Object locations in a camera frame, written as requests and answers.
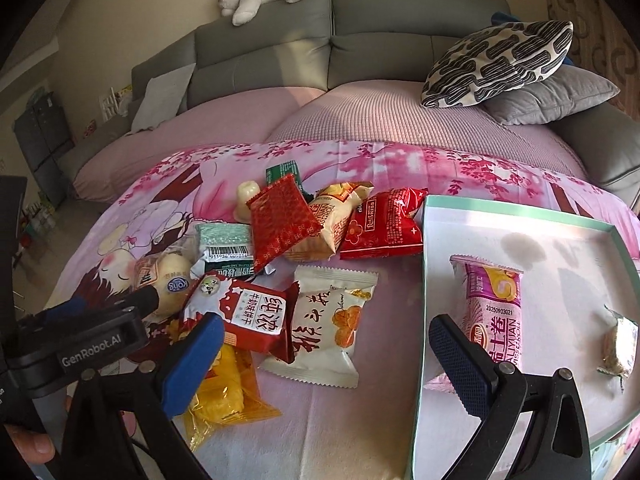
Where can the white jelly cup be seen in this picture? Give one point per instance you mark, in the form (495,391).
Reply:
(247,197)

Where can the clear round bun packet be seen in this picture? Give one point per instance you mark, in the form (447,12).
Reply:
(165,280)

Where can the teal cardboard box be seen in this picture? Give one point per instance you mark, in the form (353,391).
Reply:
(550,270)

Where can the small wrapped candy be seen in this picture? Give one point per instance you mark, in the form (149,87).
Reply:
(617,345)

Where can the black white patterned pillow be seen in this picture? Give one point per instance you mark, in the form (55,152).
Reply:
(500,60)

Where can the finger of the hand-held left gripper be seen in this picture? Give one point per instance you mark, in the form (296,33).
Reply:
(130,301)

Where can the patterned beige curtain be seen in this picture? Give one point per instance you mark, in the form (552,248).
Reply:
(595,20)

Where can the white orange print packet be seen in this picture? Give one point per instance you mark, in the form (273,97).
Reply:
(325,340)

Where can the red flower print packet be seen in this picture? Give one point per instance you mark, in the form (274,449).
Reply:
(385,230)

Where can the red gold patterned packet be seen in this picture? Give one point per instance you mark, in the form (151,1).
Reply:
(280,220)

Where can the red white biscuit packet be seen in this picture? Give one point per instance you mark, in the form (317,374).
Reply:
(250,315)

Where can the grey sofa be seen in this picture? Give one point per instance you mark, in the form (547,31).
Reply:
(260,55)

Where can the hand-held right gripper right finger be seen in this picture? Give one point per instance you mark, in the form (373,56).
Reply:
(457,360)

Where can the dark green snack packet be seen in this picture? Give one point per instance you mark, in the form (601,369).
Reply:
(282,170)

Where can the pink cake roll packet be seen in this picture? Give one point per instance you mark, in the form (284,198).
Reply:
(495,310)

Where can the light green barcode packet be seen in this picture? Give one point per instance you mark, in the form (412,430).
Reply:
(222,240)

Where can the beige cake roll packet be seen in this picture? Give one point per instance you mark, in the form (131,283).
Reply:
(332,230)

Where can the pink waffle blanket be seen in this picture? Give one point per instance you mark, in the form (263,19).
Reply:
(375,110)

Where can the dark cabinet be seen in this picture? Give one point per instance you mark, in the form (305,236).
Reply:
(40,140)

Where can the printed pink cartoon blanket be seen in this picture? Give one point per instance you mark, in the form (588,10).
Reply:
(320,420)

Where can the yellow clear snack packet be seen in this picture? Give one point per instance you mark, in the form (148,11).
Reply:
(225,390)

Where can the blue cloth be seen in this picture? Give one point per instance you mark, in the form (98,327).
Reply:
(502,17)

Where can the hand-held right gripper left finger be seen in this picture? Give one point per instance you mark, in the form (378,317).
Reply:
(197,365)

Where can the grey pillow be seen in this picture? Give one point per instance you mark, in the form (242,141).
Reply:
(550,95)

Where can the person's left hand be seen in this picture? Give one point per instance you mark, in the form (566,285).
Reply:
(27,445)

